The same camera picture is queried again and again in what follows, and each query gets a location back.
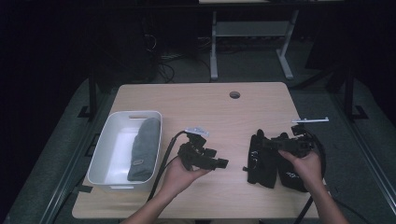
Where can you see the black metal stand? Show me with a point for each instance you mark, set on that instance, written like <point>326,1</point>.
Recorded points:
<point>349,93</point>
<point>92,93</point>

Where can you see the white plastic bin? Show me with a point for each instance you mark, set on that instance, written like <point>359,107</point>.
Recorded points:
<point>116,149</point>

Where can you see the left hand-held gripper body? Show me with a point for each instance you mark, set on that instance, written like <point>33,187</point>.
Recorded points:
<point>194,149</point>

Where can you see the person's left hand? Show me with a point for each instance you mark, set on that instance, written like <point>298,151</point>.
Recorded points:
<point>180,179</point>

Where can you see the grey fluffy mitten labelled cuff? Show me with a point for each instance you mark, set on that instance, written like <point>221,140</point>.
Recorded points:
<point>144,146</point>

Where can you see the person's right hand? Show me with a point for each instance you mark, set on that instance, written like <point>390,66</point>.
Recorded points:
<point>306,169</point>

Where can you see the white metal desk frame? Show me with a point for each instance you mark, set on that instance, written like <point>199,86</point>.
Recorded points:
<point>252,28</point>

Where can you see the metal floor rail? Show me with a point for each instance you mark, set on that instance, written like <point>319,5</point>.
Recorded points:
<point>71,168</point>
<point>364,149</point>

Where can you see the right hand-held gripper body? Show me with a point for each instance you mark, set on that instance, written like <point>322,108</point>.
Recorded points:
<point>300,143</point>

